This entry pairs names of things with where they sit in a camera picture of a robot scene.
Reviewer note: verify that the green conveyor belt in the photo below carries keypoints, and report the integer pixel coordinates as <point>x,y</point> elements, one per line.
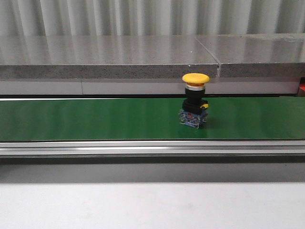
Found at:
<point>236,126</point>

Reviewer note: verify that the grey stone counter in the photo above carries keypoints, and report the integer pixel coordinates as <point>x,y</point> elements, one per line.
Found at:
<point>255,64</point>

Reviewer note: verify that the white pleated curtain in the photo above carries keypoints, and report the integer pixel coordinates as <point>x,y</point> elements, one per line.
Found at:
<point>150,17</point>

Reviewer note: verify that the yellow push button conveyed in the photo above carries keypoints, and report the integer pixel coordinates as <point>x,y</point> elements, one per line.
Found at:
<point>193,112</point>

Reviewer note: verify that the red plastic tray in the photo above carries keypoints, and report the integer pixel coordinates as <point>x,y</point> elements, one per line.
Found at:
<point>301,90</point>

